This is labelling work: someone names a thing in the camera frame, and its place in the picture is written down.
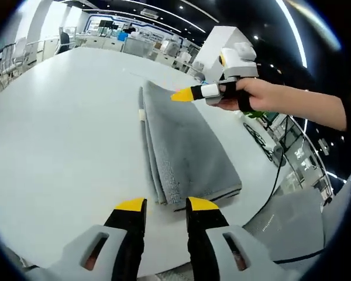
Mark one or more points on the person's right hand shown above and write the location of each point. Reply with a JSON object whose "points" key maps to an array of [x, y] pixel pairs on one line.
{"points": [[257, 93]]}

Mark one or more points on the white office chair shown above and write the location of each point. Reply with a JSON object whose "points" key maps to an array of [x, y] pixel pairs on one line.
{"points": [[17, 55]]}

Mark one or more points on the blue storage box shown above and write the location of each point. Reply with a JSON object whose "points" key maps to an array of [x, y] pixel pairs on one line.
{"points": [[123, 36]]}

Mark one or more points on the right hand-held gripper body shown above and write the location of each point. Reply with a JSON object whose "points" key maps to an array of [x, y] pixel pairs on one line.
{"points": [[240, 63]]}

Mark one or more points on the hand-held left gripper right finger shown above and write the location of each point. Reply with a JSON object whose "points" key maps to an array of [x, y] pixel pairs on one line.
{"points": [[203, 231]]}

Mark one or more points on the grey towel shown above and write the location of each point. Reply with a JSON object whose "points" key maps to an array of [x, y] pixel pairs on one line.
{"points": [[181, 140]]}

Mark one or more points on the green potted plant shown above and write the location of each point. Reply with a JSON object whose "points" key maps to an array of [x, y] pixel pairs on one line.
{"points": [[257, 114]]}

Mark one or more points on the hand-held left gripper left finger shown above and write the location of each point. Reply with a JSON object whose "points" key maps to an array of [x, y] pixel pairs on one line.
{"points": [[128, 231]]}

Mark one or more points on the grey round container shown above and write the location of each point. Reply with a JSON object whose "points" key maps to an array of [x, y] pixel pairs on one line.
{"points": [[279, 155]]}

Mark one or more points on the black office chair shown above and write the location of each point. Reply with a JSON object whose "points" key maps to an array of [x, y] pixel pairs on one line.
{"points": [[64, 39]]}

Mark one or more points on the white table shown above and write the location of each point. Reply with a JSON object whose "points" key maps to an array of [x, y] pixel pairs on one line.
{"points": [[61, 131]]}

